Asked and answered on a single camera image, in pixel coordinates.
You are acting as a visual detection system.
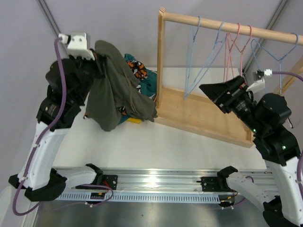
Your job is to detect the aluminium mounting rail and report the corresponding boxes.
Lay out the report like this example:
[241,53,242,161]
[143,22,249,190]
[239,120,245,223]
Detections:
[52,167,277,192]

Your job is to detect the slotted cable duct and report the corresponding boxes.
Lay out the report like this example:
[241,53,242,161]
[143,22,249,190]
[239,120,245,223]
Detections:
[57,192,220,204]

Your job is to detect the teal shorts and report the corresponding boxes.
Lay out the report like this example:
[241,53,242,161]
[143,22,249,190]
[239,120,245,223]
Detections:
[109,51,157,125]

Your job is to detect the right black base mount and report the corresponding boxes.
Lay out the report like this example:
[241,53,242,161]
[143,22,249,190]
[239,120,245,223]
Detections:
[196,176,230,192]

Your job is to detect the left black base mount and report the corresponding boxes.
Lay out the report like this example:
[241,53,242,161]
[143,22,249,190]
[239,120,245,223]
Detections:
[75,174,118,190]

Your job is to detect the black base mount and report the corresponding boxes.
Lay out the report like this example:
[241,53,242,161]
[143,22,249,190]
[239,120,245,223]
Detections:
[196,176,230,192]
[75,174,118,190]

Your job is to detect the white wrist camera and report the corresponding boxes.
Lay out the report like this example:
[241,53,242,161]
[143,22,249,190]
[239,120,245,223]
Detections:
[246,69,273,93]
[58,32,95,61]

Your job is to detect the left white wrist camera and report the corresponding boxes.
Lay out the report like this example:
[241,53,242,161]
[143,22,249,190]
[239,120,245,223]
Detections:
[58,32,95,61]

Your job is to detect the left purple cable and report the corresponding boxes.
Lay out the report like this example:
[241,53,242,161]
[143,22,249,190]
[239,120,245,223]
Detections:
[12,37,114,216]

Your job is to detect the wooden clothes rack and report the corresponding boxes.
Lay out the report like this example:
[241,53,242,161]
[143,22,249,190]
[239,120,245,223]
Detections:
[156,8,303,148]

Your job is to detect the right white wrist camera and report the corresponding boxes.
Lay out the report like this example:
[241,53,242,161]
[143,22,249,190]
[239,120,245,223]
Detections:
[246,69,273,93]

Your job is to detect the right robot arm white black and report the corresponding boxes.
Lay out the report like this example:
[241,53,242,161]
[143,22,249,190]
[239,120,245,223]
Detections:
[200,76,303,227]

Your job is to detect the camouflage patterned shorts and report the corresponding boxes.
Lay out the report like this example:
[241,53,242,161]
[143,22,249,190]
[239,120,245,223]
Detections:
[83,60,148,119]

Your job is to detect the olive grey shorts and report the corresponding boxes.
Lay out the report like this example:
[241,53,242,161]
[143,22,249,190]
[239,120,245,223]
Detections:
[86,40,157,131]

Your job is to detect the purple cable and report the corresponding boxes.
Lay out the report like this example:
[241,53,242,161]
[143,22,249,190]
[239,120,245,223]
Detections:
[12,37,114,216]
[245,70,303,204]

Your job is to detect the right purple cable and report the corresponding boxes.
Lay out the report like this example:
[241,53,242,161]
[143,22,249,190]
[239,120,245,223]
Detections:
[245,70,303,204]

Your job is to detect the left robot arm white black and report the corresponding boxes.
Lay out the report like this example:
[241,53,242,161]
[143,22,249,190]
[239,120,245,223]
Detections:
[9,52,105,202]

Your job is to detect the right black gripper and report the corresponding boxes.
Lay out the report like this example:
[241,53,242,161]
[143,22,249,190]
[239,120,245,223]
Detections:
[199,75,264,135]

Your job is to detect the yellow plastic tray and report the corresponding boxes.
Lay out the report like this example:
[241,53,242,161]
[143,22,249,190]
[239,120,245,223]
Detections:
[126,117,142,124]

